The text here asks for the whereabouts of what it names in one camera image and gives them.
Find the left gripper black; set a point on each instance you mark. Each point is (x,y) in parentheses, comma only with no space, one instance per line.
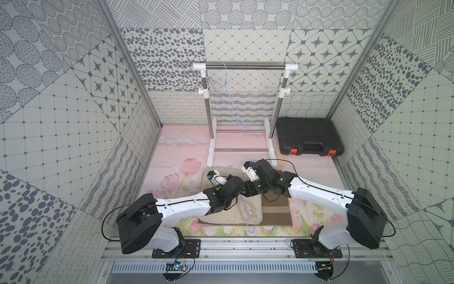
(236,185)

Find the light blue wire hanger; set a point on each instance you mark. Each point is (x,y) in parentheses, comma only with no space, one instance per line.
(251,230)
(234,114)

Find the beige wool scarf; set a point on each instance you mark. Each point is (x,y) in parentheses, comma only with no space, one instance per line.
(234,216)

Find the brown plaid scarf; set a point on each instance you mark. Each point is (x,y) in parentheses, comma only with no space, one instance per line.
(276,210)

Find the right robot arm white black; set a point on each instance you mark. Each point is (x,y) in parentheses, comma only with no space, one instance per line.
(363,220)

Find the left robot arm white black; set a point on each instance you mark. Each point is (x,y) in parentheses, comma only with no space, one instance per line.
(141,224)

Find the white steel clothes rack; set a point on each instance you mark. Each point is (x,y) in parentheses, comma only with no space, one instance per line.
(259,111)

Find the black plastic tool case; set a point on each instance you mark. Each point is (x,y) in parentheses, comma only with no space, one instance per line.
(315,136)

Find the right black controller box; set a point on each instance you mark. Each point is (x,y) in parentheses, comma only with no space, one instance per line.
(324,270)

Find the green circuit board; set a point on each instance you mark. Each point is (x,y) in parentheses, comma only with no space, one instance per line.
(176,267)

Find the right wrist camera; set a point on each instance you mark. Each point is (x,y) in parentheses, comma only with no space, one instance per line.
(247,168)

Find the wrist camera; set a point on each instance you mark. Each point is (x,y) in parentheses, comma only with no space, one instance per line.
(216,178)
(247,168)

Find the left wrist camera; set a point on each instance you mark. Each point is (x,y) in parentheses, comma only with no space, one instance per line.
(216,178)

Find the aluminium mounting rail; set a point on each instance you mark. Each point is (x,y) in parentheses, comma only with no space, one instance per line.
(248,249)

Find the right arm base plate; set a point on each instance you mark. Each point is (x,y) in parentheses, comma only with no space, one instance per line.
(307,249)

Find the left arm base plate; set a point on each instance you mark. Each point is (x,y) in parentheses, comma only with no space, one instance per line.
(184,248)

